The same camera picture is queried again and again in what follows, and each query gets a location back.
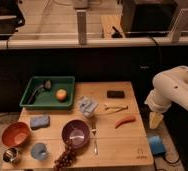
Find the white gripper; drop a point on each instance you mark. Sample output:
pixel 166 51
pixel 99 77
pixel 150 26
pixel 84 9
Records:
pixel 158 104

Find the black eraser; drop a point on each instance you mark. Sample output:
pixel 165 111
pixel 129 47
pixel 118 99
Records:
pixel 115 94

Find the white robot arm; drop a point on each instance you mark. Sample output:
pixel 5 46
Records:
pixel 170 86

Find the purple bowl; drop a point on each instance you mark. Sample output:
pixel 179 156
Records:
pixel 76 131

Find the orange bowl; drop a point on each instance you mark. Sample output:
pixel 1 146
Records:
pixel 15 134

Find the blue tape roll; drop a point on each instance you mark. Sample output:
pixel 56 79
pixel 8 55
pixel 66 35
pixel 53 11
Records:
pixel 156 145

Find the orange chili pepper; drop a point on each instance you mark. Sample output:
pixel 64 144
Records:
pixel 125 120

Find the metal fork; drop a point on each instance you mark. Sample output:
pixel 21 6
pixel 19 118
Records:
pixel 94 130

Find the bunch of dark grapes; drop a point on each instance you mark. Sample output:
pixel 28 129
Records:
pixel 67 158

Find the orange peach fruit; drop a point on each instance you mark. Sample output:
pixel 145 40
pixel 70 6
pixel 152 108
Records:
pixel 61 95

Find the black dish brush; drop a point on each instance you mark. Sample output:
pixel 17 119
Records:
pixel 45 86

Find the green plastic tray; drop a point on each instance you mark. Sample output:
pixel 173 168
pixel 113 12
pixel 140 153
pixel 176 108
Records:
pixel 46 99

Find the blue sponge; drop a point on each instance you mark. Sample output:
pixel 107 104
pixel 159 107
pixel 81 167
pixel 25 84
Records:
pixel 39 122

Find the blue cup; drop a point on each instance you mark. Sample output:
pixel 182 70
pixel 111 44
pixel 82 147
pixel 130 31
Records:
pixel 39 151

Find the small metal cup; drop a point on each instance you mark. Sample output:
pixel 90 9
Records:
pixel 11 155

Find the black office chair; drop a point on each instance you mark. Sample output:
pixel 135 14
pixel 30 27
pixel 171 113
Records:
pixel 11 18

